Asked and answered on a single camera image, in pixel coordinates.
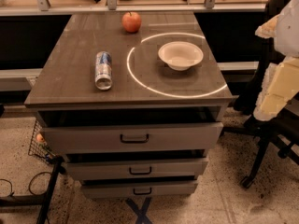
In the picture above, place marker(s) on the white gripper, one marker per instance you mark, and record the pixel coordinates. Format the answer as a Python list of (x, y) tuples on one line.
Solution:
[(288, 32)]

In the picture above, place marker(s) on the silver blue redbull can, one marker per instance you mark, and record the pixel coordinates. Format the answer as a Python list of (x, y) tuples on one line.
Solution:
[(103, 71)]

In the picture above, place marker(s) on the black office chair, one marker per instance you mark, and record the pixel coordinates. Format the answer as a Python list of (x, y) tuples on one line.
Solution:
[(282, 130)]

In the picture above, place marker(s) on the white paper bowl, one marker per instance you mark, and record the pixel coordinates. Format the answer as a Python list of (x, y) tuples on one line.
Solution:
[(180, 56)]

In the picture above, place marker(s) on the top grey drawer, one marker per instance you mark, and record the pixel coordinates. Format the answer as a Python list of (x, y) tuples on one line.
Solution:
[(134, 138)]

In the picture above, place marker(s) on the grey drawer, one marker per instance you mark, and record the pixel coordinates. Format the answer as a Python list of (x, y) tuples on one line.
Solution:
[(136, 169), (134, 138), (139, 189)]

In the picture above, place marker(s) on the middle grey drawer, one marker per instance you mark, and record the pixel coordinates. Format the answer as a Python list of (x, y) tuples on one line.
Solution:
[(136, 169)]

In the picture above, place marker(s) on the red apple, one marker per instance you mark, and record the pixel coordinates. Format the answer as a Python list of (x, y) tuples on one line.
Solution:
[(131, 22)]

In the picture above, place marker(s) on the grey drawer cabinet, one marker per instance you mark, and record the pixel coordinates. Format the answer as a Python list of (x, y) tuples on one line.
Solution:
[(145, 90)]

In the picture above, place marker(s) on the bottom grey drawer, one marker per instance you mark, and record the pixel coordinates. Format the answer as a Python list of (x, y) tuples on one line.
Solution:
[(139, 189)]

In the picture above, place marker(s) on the small orange ball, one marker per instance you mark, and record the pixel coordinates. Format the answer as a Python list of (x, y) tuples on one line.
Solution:
[(40, 138)]

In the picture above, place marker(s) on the grey shelf rail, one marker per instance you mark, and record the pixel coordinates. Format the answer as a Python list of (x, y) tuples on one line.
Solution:
[(49, 7)]

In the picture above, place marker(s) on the black wire basket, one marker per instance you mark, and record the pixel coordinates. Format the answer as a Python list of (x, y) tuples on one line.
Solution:
[(41, 151)]

